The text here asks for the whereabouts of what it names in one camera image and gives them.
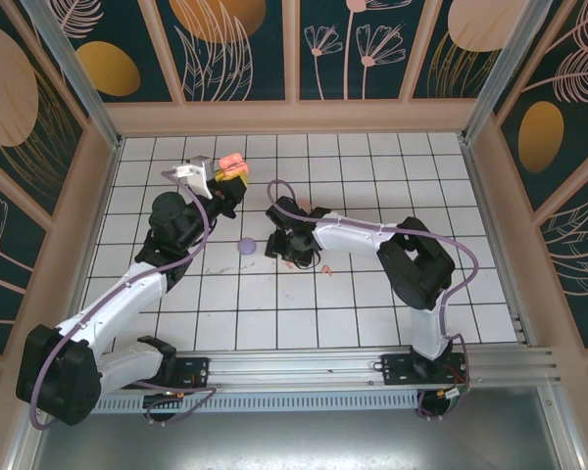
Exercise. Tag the pink earbud charging case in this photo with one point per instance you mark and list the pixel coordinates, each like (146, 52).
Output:
(232, 164)

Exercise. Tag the green circuit board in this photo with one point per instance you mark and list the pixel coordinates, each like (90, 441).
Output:
(453, 394)

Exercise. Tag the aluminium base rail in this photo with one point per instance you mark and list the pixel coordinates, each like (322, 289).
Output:
(294, 364)

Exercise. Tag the aluminium table side rail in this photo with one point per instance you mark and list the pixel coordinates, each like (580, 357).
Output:
(480, 196)
(108, 181)

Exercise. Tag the purple earbud charging case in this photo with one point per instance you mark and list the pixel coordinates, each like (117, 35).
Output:
(247, 246)

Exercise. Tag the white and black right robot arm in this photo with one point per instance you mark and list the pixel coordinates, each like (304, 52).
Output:
(353, 235)

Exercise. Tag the aluminium corner post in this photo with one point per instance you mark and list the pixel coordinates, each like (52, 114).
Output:
(78, 83)
(509, 68)

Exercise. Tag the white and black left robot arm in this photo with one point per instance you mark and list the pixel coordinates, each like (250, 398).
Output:
(127, 294)

